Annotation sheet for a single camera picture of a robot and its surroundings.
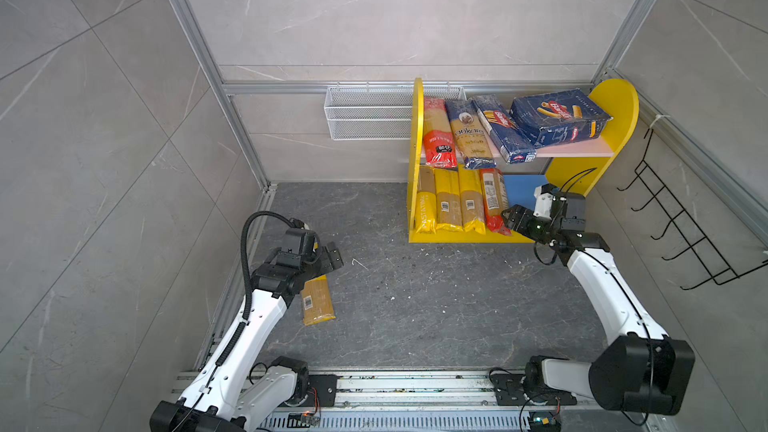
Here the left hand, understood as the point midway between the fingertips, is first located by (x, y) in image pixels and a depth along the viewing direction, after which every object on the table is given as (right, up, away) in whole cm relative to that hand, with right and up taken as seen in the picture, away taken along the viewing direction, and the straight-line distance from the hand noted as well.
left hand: (325, 250), depth 79 cm
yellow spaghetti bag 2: (+43, +14, +13) cm, 47 cm away
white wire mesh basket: (+9, +44, +22) cm, 50 cm away
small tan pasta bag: (-4, -16, +7) cm, 18 cm away
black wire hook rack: (+83, 0, -20) cm, 86 cm away
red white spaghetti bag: (+51, +14, +13) cm, 54 cm away
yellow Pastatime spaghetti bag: (+28, +11, +10) cm, 32 cm away
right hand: (+52, +10, +5) cm, 53 cm away
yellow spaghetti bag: (+36, +14, +14) cm, 41 cm away
